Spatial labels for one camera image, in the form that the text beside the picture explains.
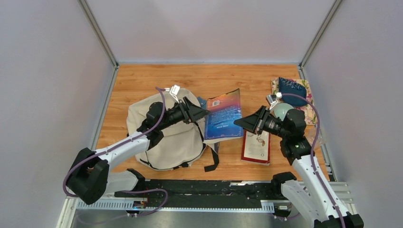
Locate beige canvas backpack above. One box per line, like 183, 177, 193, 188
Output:
126, 93, 206, 171

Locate floral cover paperback book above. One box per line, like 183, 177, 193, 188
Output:
197, 96, 207, 110

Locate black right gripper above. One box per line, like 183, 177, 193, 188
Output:
233, 105, 289, 140

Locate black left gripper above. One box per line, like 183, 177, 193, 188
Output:
159, 97, 211, 131

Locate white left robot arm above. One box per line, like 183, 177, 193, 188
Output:
63, 97, 210, 205

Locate red and white book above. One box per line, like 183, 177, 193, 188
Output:
241, 131, 271, 166

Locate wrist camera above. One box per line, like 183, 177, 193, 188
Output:
266, 92, 282, 111
169, 85, 181, 103

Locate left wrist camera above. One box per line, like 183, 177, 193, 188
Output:
169, 85, 181, 103

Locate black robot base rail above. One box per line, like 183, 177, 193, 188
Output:
114, 179, 301, 218

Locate blue sunset cover book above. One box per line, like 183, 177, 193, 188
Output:
204, 89, 244, 144

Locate light green ceramic bowl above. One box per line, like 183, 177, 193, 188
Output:
274, 103, 294, 121

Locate dark blue embroidered pouch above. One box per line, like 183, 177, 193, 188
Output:
278, 77, 307, 107

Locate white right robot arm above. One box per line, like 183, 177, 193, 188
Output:
234, 106, 364, 228

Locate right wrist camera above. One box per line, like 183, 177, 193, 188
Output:
266, 92, 282, 111

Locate clear drinking glass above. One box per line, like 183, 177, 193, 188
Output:
305, 125, 326, 150

